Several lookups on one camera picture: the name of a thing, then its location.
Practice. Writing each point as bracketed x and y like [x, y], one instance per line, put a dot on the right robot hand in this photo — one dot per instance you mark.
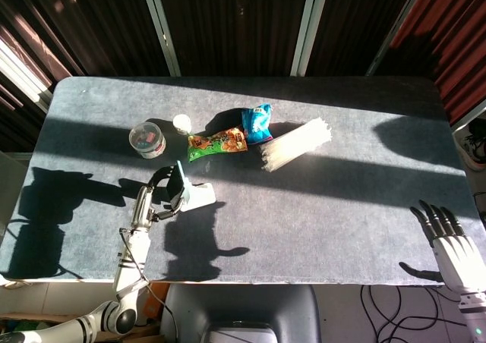
[453, 252]

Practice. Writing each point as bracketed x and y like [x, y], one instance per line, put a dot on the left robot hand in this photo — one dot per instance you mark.
[152, 202]

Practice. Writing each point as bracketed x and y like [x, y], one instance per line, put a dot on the black smartphone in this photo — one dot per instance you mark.
[175, 183]

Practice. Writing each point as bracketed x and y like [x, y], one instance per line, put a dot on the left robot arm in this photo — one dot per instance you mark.
[125, 274]

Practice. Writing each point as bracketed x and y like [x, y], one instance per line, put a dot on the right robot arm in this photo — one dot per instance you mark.
[472, 314]

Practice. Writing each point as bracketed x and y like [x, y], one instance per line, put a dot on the white phone stand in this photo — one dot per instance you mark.
[197, 196]

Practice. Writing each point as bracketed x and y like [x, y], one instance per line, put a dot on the clear round plastic container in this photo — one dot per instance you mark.
[147, 138]

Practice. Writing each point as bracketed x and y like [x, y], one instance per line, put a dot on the green orange snack bag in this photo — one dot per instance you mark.
[216, 142]

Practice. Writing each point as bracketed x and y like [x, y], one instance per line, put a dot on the orange box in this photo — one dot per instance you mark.
[155, 301]

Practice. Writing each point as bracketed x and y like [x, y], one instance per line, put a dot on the black white sneaker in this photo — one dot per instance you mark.
[472, 145]

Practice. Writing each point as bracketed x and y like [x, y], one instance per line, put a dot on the blue snack bag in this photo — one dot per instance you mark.
[258, 124]

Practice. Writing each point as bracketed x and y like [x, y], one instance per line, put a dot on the grey table mat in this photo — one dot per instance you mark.
[284, 221]

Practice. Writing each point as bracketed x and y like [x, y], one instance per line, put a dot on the bundle of clear straws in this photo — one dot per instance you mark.
[296, 143]

